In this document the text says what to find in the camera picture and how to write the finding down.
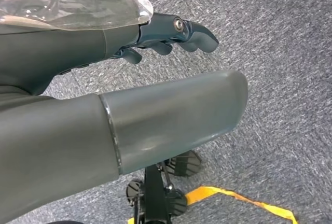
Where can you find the yellow floor tape square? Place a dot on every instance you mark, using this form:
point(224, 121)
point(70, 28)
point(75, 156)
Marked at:
point(204, 192)

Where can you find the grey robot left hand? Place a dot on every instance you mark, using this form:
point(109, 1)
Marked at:
point(65, 140)

